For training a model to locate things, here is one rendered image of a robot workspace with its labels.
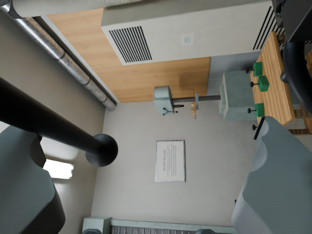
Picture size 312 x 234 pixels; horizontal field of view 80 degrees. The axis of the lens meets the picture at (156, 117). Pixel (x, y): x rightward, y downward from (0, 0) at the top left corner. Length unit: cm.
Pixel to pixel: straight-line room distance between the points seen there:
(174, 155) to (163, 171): 30
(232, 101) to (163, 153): 138
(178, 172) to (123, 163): 90
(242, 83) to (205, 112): 100
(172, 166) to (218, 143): 80
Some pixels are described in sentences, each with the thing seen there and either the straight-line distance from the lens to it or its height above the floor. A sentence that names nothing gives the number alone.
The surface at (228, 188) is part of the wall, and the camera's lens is 301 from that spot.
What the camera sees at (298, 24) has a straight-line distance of 22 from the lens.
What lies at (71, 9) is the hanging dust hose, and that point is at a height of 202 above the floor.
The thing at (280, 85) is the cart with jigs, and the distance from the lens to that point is 149.
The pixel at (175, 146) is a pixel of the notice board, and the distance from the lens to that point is 304.
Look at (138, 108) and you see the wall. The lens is 340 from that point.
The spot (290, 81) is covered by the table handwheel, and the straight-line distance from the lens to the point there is 36.
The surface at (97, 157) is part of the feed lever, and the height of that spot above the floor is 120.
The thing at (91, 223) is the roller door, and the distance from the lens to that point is 308.
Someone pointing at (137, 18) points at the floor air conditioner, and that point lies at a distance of 165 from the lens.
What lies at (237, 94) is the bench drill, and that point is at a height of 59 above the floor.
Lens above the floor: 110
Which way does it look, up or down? 11 degrees up
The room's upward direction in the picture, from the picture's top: 93 degrees counter-clockwise
